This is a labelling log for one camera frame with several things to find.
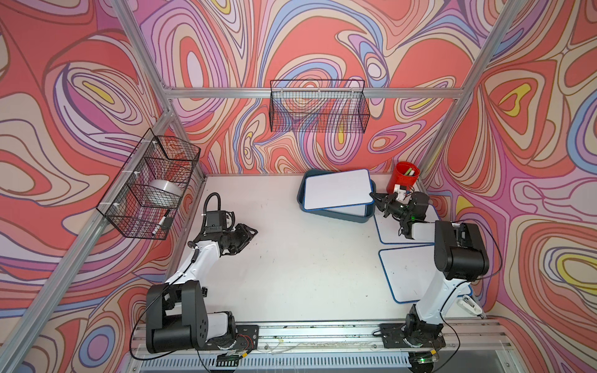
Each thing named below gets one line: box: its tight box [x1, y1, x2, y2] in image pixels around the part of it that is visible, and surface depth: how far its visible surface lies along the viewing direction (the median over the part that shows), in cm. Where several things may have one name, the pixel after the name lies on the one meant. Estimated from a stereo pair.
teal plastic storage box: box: [297, 170, 378, 223], surface depth 103 cm
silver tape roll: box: [146, 179, 183, 204], surface depth 73 cm
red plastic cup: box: [386, 161, 421, 194], surface depth 107 cm
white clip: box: [457, 295, 483, 316], surface depth 80 cm
